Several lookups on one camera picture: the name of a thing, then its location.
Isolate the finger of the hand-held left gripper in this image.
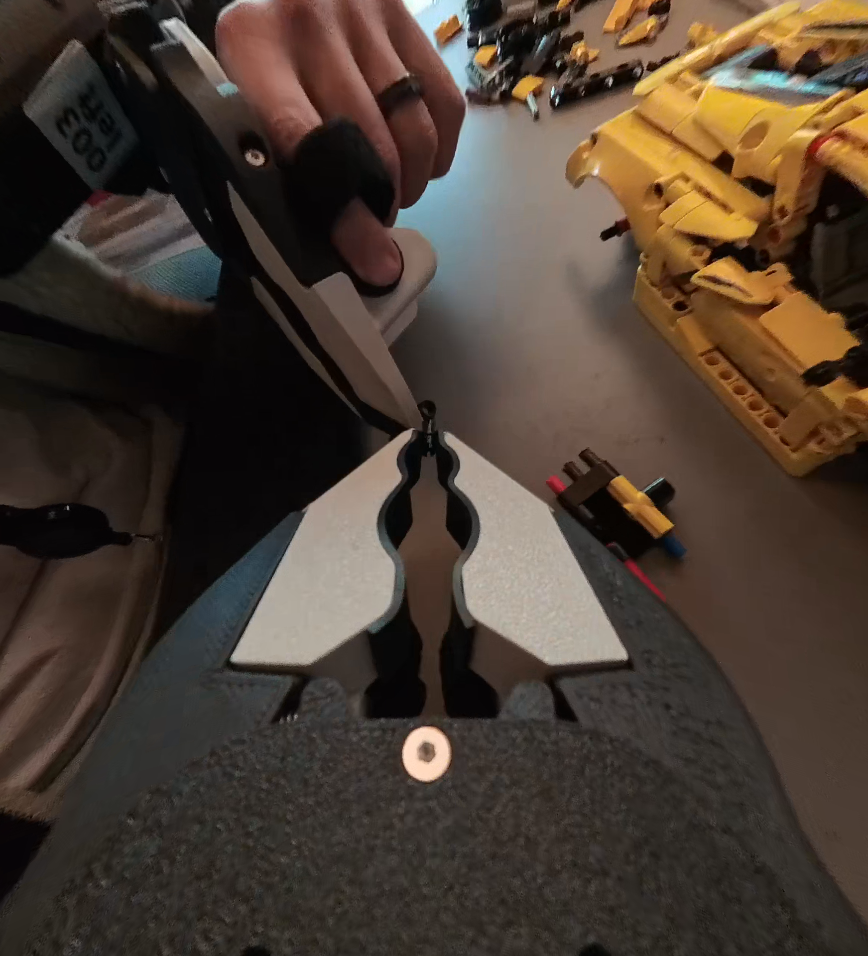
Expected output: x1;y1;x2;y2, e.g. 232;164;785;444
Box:
227;181;425;430
249;275;408;440

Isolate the red black toy axle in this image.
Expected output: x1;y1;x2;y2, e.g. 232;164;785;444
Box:
544;473;668;602

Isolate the black finger ring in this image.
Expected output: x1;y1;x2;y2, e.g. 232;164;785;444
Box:
376;73;427;118

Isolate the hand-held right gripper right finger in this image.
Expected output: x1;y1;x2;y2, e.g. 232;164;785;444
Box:
440;432;630;694

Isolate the person's left hand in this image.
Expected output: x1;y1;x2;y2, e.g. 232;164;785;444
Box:
216;0;468;288

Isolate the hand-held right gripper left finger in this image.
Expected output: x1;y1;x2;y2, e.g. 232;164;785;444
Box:
231;429;416;677

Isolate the pile of yellow black toy pieces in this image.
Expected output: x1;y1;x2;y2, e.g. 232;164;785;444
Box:
434;0;674;119

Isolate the yellow toy brick car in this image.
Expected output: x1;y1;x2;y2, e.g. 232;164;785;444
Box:
564;0;868;479

